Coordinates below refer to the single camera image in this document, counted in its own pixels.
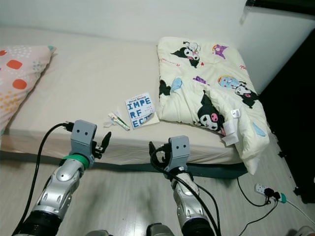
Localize white book with blue letters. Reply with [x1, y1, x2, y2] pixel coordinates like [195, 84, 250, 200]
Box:
[126, 92, 160, 129]

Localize cream cartoon print comforter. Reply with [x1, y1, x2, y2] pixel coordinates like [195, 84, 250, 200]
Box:
[157, 36, 271, 176]

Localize pink pillow with orange spots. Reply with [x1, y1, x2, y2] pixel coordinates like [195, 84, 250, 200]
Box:
[0, 45, 56, 133]

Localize cream bed mattress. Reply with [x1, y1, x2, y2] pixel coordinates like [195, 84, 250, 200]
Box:
[0, 27, 271, 166]

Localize right robot leg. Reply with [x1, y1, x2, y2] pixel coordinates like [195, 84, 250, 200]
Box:
[148, 224, 183, 236]

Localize robot leg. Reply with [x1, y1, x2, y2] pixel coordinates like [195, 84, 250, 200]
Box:
[86, 230, 114, 236]
[148, 224, 183, 236]

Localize left robot leg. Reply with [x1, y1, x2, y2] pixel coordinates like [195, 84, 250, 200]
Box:
[86, 230, 114, 236]

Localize white power strip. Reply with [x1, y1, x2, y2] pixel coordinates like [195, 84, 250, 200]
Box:
[255, 183, 277, 198]

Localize black cabinet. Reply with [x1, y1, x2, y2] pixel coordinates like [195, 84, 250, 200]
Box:
[258, 42, 315, 203]

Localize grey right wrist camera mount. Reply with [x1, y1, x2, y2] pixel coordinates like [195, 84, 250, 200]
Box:
[169, 136, 190, 170]

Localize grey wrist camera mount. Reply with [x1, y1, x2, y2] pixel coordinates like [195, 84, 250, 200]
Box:
[70, 120, 97, 158]
[169, 136, 190, 170]

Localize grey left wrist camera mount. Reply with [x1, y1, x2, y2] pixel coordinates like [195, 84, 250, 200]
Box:
[70, 120, 97, 158]

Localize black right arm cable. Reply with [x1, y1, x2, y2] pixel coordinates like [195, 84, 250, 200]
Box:
[150, 165, 222, 236]

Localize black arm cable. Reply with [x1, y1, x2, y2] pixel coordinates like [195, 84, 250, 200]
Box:
[24, 122, 75, 233]
[150, 165, 222, 236]

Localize dark bed frame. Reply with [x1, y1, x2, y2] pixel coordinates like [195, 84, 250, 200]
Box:
[0, 149, 250, 180]

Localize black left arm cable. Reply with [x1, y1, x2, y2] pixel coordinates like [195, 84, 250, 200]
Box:
[24, 122, 75, 233]

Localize black floor cable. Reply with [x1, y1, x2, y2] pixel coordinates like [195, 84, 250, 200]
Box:
[236, 177, 279, 232]

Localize black wall rail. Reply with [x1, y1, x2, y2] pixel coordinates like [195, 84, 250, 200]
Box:
[245, 0, 315, 8]

